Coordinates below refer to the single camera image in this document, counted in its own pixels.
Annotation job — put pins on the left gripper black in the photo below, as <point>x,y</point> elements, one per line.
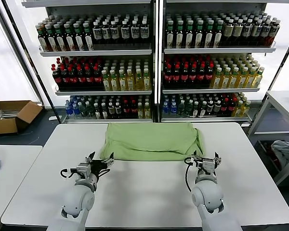
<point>97,167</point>

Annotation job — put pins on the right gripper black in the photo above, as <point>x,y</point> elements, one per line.
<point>198,162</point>

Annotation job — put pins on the light green polo shirt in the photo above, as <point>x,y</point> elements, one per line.
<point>147,142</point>

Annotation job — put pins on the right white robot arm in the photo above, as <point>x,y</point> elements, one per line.
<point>207,195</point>

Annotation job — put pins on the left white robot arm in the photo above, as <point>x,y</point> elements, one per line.
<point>77,199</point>

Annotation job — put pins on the small white-cap dark bottle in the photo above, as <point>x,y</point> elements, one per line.
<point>104,111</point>
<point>195,110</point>
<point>97,111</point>
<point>202,110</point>

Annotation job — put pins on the small beige-label dark bottle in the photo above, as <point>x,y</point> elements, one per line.
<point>118,111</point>
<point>210,108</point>
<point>111,111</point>
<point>217,107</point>

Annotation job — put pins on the clear green water bottle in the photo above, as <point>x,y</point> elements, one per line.
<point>83,110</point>
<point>89,110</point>
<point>181,109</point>
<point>188,109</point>

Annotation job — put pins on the small red-cap cola bottle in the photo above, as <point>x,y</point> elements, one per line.
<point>231,107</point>
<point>134,110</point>
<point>224,108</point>
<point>126,110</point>

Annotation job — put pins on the blue water bottle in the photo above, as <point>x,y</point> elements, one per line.
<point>75,109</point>
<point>166,108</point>
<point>68,109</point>
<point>174,108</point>

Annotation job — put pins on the small yellow juice bottle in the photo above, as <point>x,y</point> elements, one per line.
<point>147,111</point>
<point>140,111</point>
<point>238,110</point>
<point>246,108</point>

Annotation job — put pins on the white floor plate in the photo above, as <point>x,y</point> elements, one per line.
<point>55,118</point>

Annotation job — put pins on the grey crumpled cloth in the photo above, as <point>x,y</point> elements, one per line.
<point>283,151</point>

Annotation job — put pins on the white side table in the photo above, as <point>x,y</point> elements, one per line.
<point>14,168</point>

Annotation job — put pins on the grey framed side table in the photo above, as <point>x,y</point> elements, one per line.
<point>279,98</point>

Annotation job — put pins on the brown cardboard box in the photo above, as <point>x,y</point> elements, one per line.
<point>4,126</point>

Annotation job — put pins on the clear plastic items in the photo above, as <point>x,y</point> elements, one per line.
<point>4,113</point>

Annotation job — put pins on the grey metal shelf rack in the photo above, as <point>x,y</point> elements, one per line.
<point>96,53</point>
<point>219,50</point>

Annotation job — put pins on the green-cap dark tea bottle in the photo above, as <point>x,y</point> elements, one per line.
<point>170,36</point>
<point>60,41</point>
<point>69,41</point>
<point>79,41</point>
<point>43,41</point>
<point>89,41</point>
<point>209,36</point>
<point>219,36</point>
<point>190,36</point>
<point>51,41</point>
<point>179,36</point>
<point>200,36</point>

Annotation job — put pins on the white-label dark drink bottle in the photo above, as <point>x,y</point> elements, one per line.
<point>265,31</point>
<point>256,32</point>
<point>97,33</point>
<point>144,32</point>
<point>114,33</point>
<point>247,32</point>
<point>274,31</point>
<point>106,33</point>
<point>135,33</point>
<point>125,33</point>

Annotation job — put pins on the beige-label dark drink bottle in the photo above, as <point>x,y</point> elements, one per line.
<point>237,32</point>
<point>228,32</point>

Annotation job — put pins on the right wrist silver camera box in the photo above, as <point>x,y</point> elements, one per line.
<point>208,166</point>

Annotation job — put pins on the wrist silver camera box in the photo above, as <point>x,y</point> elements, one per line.
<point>208,166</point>
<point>83,170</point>

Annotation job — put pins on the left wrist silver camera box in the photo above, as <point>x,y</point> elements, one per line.
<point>83,170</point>

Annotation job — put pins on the dark window frame post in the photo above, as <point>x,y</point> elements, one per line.
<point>47,96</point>

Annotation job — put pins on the grey window frame post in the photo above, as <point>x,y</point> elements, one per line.
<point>36,91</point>

